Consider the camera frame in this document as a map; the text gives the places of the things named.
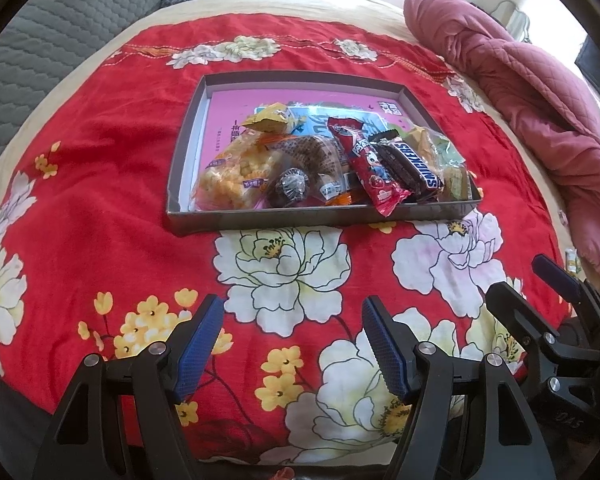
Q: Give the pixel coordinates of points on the pink book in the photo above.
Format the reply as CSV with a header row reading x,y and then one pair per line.
x,y
225,110

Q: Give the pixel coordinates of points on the grey cardboard tray box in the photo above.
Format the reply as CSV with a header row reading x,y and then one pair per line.
x,y
280,221

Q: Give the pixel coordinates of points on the green snack packet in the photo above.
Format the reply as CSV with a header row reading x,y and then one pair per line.
x,y
457,180

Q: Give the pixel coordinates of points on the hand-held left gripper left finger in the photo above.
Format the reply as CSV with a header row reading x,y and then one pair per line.
x,y
200,350

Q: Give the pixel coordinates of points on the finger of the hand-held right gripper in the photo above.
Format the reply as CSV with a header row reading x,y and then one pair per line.
x,y
557,275
512,305

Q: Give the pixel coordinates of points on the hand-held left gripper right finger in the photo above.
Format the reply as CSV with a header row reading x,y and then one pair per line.
x,y
385,355

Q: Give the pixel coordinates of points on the brown cake packet orange trim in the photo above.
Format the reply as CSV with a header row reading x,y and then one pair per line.
x,y
315,152

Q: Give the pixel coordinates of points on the beige bed sheet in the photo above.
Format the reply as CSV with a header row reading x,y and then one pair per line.
x,y
305,0

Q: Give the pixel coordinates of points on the grey quilted headboard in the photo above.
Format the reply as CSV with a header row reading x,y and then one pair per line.
x,y
55,60

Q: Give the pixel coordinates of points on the yellow puffed snack packet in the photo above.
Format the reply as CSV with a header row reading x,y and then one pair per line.
x,y
230,175

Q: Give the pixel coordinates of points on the red floral blanket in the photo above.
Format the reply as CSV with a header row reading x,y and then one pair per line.
x,y
105,185

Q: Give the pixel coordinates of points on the round dark chocolate snack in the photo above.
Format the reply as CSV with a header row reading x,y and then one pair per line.
x,y
290,187

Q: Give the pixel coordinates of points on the red candy packet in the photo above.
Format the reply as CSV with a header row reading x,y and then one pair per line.
x,y
370,170

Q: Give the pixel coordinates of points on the brown chocolate bar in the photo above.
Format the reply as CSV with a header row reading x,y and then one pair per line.
x,y
415,165

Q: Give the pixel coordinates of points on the small yellow snack packet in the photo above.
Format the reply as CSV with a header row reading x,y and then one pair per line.
x,y
275,117

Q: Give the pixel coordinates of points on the pink quilt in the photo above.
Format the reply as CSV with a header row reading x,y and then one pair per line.
x,y
530,85

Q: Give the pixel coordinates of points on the clear yellow cake packet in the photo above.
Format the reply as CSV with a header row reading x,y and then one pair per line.
x,y
417,136

